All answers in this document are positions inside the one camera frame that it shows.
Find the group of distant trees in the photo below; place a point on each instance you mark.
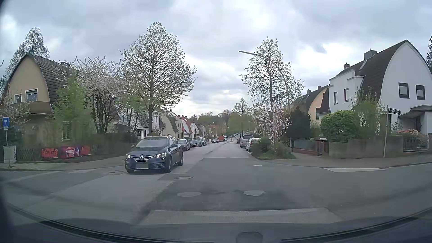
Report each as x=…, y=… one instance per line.
x=222, y=121

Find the row of parked cars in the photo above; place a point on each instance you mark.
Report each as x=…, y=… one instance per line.
x=195, y=142

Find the silver parked van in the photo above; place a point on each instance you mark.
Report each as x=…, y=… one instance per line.
x=245, y=140

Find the row of houses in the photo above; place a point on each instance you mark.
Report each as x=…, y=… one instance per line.
x=175, y=125

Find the white parked car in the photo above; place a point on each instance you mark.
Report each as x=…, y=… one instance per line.
x=252, y=142

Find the grey asphalt road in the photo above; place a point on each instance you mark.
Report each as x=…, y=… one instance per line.
x=222, y=175

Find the pink blossoming tree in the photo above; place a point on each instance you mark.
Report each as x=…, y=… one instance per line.
x=275, y=123

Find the green shrubs on verge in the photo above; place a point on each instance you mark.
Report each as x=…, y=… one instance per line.
x=271, y=148

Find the dark blue estate car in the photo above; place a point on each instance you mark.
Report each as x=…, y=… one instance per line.
x=153, y=155

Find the tall budding tree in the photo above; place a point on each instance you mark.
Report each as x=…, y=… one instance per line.
x=270, y=74

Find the tall tree with pale blossom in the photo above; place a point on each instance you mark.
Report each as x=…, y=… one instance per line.
x=153, y=74

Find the dark conifer bush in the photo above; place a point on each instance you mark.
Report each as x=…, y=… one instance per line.
x=298, y=125

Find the yellow house with dark roof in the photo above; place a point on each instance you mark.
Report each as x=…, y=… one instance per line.
x=312, y=103

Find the car's own bonnet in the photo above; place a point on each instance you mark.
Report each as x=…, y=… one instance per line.
x=216, y=233

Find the white blossoming tree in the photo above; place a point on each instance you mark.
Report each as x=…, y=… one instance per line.
x=98, y=87

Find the round green bush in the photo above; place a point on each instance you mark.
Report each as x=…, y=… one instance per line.
x=339, y=125

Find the green leafy tree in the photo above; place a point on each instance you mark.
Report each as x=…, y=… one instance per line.
x=72, y=111

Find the grey pavement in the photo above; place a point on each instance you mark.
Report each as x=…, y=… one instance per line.
x=60, y=164
x=354, y=160

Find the fence with red banners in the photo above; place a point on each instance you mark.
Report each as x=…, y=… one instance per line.
x=64, y=152

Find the beige house with dark roof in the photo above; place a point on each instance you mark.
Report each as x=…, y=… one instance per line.
x=33, y=84

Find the white house with dark roof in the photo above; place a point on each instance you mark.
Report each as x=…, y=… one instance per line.
x=401, y=77

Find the tall bare tree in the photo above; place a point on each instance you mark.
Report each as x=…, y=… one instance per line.
x=28, y=47

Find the grey street cabinet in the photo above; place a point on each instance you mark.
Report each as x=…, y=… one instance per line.
x=9, y=153

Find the curved street lamp post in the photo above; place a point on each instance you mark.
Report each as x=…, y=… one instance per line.
x=270, y=60

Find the grey garden wall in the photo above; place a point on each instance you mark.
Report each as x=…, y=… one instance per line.
x=357, y=146

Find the street name sign on post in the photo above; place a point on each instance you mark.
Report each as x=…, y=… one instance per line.
x=386, y=135

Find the blue road sign on post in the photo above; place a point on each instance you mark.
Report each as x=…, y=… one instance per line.
x=5, y=123

